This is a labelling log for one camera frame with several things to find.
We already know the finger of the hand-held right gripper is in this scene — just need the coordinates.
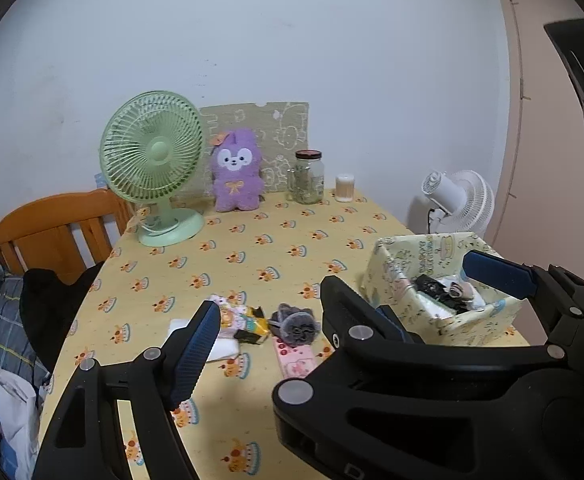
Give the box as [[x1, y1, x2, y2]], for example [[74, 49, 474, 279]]
[[273, 275, 472, 411], [462, 251, 584, 361]]

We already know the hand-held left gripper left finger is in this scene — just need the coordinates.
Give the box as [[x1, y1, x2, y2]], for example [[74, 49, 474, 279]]
[[32, 301, 221, 480]]

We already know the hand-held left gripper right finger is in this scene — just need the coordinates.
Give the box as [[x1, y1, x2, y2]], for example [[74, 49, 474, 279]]
[[376, 304, 425, 346]]

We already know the beige soft item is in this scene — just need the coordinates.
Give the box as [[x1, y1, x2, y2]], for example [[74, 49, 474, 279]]
[[446, 280, 475, 304]]

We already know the patterned yellow storage box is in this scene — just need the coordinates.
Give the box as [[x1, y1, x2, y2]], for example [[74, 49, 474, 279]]
[[360, 232, 522, 346]]

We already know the black plastic bag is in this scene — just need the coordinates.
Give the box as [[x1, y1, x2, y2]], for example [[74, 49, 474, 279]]
[[413, 274, 460, 306]]

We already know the dark grey scrunchie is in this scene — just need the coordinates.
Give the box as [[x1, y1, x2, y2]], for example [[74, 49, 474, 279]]
[[269, 302, 320, 346]]

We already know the pink patterned case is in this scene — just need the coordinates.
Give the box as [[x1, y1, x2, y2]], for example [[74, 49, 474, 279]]
[[271, 336, 323, 380]]

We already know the white folded towel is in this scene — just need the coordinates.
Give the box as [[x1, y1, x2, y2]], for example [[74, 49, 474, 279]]
[[169, 317, 240, 363]]

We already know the pink white patterned packet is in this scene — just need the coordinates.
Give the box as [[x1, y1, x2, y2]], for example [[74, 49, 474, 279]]
[[208, 291, 247, 341]]

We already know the yellow black packet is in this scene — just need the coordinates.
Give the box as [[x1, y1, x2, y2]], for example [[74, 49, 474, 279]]
[[234, 306, 273, 347]]

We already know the white electric fan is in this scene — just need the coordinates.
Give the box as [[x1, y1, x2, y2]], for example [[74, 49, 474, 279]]
[[420, 170, 495, 238]]

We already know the beige door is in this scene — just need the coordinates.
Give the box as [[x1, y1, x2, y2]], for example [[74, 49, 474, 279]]
[[486, 0, 584, 271]]

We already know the small cotton swab container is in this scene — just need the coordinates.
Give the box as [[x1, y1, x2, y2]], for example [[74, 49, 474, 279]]
[[335, 174, 356, 203]]

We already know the glass jar with brown lid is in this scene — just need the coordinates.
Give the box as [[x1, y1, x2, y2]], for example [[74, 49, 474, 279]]
[[287, 150, 324, 205]]

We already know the black garment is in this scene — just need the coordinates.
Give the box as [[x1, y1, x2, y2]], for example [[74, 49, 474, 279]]
[[20, 260, 105, 373]]

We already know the purple plush toy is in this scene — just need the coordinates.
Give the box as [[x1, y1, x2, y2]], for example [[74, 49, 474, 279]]
[[209, 128, 265, 212]]

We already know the white cloth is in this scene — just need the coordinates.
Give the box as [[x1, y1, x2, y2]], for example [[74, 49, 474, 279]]
[[0, 366, 40, 461]]

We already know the beige patterned board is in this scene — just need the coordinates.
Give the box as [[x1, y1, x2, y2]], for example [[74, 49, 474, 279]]
[[199, 101, 310, 196]]

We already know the blue bedsheet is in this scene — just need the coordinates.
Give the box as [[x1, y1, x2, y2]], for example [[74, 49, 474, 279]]
[[0, 375, 43, 480]]

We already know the green desk fan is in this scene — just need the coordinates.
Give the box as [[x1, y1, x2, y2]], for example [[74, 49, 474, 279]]
[[99, 91, 205, 247]]

